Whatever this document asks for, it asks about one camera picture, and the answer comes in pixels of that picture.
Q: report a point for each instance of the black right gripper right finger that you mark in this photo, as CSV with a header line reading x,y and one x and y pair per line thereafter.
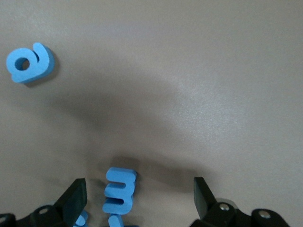
x,y
204,201

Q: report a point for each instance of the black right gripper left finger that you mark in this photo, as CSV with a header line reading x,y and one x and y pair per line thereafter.
x,y
73,201

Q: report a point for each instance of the blue foam letter X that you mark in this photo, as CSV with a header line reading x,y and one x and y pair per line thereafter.
x,y
116,221

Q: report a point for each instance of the blue foam letter E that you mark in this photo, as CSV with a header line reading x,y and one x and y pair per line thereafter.
x,y
118,175

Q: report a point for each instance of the blue foam letter Q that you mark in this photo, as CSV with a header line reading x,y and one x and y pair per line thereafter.
x,y
40,67

